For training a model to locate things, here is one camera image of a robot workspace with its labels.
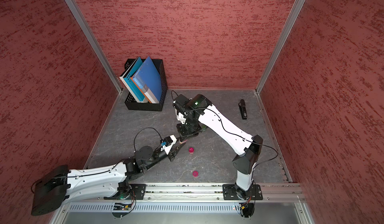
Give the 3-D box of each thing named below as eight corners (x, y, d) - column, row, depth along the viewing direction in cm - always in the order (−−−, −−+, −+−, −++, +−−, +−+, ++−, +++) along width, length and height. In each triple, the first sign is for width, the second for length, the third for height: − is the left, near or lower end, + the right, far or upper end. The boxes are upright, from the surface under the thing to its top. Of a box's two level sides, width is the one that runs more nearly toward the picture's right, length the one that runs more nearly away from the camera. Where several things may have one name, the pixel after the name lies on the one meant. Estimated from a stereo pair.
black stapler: (241, 119, 106) (243, 116, 102) (237, 102, 116) (238, 99, 112) (247, 119, 106) (248, 116, 102) (242, 102, 116) (244, 99, 112)
